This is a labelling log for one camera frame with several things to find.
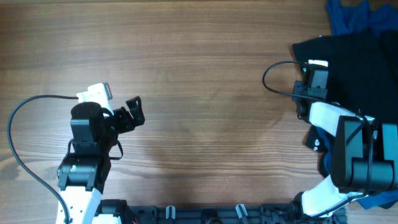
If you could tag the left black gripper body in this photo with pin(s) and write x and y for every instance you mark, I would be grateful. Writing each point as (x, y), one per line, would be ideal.
(122, 122)

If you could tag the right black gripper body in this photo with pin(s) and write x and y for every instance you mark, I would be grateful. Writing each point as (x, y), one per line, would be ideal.
(311, 92)

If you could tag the black garment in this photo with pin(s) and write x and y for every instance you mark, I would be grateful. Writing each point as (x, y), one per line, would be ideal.
(363, 70)

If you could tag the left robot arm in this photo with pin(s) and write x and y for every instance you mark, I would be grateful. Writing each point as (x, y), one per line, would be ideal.
(84, 170)

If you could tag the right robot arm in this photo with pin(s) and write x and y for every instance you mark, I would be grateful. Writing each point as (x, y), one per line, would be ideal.
(364, 157)

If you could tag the black tag with logo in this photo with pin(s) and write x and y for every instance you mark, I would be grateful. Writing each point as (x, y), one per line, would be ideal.
(316, 139)

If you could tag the blue garment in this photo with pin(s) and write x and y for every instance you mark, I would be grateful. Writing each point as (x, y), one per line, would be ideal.
(353, 19)

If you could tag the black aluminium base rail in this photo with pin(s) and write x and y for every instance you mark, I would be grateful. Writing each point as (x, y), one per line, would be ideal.
(202, 214)

